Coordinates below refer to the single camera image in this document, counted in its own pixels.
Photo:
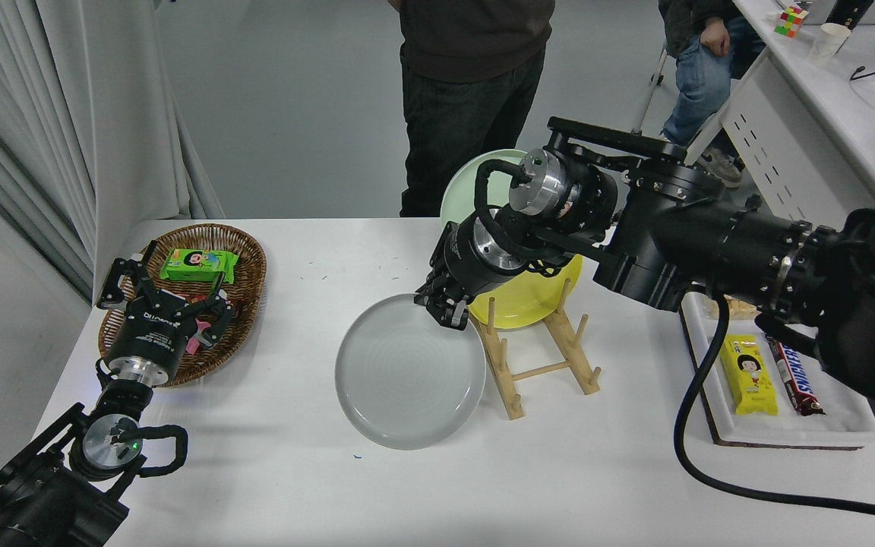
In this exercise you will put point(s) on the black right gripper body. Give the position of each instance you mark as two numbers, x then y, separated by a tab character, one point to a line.
464	266

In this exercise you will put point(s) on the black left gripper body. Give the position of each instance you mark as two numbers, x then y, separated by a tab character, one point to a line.
147	334

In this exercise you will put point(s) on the grey plate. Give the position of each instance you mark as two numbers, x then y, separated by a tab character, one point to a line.
407	372

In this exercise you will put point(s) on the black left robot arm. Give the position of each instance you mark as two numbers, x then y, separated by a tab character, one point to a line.
42	501

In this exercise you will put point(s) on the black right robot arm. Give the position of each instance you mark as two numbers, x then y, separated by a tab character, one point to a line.
711	243

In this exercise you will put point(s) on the pale green plate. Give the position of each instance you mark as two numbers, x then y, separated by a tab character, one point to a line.
459	199

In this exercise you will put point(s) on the yellow plate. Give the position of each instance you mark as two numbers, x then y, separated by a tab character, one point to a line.
529	304

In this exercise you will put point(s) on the wooden plate rack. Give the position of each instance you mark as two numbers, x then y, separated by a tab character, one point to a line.
513	395

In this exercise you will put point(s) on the seated person's hand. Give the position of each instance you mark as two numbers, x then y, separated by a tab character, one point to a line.
717	36

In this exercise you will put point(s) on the pink wrapper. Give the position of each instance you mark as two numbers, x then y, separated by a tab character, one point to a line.
194	340

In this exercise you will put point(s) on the green snack pack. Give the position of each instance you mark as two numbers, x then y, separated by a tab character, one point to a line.
198	266

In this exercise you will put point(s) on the brown wicker basket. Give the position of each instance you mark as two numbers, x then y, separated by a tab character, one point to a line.
247	266

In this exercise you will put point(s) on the standing person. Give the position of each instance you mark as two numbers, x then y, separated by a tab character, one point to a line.
468	114

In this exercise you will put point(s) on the grey curtain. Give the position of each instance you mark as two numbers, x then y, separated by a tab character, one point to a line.
27	114

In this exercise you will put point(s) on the white wheeled chair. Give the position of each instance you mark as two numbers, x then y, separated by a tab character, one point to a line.
646	99

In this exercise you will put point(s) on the clear nut bar packet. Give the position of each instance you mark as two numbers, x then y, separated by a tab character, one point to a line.
741	308

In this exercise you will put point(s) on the yellow snack bar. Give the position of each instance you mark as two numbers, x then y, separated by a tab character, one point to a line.
747	376

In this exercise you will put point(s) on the seated person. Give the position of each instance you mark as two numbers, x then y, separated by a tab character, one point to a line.
699	83

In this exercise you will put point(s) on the brown Snickers bar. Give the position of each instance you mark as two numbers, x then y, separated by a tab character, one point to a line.
796	380

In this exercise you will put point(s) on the white tray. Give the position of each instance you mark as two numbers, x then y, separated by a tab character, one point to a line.
787	429

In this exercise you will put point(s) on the white perforated side desk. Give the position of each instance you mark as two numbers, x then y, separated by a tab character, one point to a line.
825	152

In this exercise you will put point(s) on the colourful puzzle cube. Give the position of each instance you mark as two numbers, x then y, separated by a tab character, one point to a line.
791	21

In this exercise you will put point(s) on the white paper cup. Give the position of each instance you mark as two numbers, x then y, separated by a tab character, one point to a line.
829	42

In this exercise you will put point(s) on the black desk object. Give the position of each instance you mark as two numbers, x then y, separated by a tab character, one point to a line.
848	11

